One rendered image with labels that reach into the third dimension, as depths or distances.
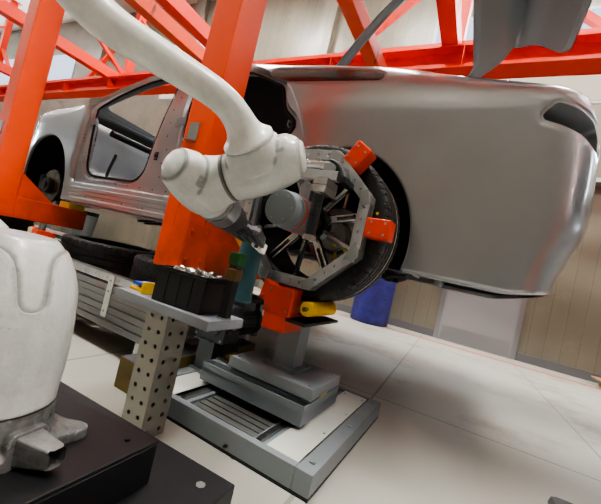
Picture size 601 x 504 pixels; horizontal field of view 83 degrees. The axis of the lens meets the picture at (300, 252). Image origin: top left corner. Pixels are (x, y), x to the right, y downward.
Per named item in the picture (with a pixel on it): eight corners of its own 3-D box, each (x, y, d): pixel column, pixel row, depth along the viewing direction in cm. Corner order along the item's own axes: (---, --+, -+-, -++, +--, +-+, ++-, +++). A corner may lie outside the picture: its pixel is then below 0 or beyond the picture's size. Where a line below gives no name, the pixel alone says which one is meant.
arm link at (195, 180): (193, 227, 78) (246, 212, 75) (146, 190, 65) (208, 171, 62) (195, 188, 83) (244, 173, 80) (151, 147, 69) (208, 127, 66)
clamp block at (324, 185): (335, 200, 112) (338, 184, 112) (324, 192, 104) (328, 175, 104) (321, 198, 115) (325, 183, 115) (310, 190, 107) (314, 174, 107)
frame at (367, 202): (353, 302, 125) (386, 158, 126) (347, 301, 119) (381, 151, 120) (237, 270, 150) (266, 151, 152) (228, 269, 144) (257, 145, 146)
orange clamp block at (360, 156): (360, 176, 131) (377, 158, 129) (353, 169, 124) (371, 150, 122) (348, 165, 134) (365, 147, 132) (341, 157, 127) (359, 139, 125)
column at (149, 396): (163, 432, 117) (191, 312, 118) (137, 443, 108) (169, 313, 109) (144, 420, 122) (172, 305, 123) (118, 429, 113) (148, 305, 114)
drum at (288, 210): (317, 239, 135) (325, 204, 135) (292, 228, 116) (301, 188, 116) (287, 233, 141) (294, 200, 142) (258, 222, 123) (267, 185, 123)
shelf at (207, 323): (242, 328, 112) (244, 319, 112) (206, 332, 97) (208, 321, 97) (155, 296, 132) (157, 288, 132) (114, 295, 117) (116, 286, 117)
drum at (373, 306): (390, 325, 559) (402, 270, 562) (383, 329, 504) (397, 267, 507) (354, 315, 585) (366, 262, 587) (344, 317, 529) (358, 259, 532)
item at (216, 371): (334, 404, 155) (339, 383, 155) (299, 430, 123) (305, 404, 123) (247, 366, 178) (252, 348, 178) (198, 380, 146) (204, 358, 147)
